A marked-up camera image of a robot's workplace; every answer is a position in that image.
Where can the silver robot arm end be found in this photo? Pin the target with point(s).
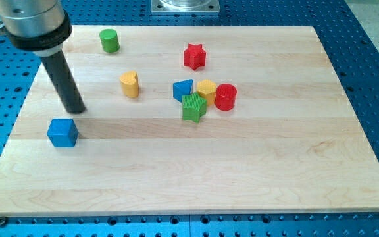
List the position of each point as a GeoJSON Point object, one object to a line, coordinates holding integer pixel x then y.
{"type": "Point", "coordinates": [40, 26]}

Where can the yellow hexagon block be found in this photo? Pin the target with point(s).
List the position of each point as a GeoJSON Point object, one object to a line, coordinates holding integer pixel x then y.
{"type": "Point", "coordinates": [207, 90]}

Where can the yellow heart block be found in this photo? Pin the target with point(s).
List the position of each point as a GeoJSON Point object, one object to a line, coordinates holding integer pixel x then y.
{"type": "Point", "coordinates": [129, 84]}

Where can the green star block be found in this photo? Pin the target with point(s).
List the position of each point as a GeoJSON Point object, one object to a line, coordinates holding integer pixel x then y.
{"type": "Point", "coordinates": [193, 107]}

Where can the light wooden board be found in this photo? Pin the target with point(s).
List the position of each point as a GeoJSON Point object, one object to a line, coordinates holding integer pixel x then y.
{"type": "Point", "coordinates": [291, 144]}

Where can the blue triangle block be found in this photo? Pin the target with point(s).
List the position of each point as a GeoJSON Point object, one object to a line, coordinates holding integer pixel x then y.
{"type": "Point", "coordinates": [182, 88]}

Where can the red cylinder block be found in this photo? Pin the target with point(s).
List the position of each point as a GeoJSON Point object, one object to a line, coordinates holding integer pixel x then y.
{"type": "Point", "coordinates": [225, 97]}

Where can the red star block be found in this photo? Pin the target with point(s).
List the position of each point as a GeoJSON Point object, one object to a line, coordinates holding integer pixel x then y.
{"type": "Point", "coordinates": [194, 56]}

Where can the green cylinder block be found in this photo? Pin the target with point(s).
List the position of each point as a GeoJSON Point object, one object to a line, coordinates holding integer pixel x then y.
{"type": "Point", "coordinates": [109, 40]}

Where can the blue cube block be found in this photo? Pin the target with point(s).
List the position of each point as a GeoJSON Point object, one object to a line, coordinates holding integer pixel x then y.
{"type": "Point", "coordinates": [62, 132]}

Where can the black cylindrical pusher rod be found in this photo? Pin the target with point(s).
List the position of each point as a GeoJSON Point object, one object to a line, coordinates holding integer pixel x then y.
{"type": "Point", "coordinates": [63, 82]}

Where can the left board clamp screw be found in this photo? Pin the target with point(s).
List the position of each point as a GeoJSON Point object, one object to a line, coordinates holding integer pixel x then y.
{"type": "Point", "coordinates": [3, 221]}

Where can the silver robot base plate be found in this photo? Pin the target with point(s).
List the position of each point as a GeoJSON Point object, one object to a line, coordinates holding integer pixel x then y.
{"type": "Point", "coordinates": [185, 6]}

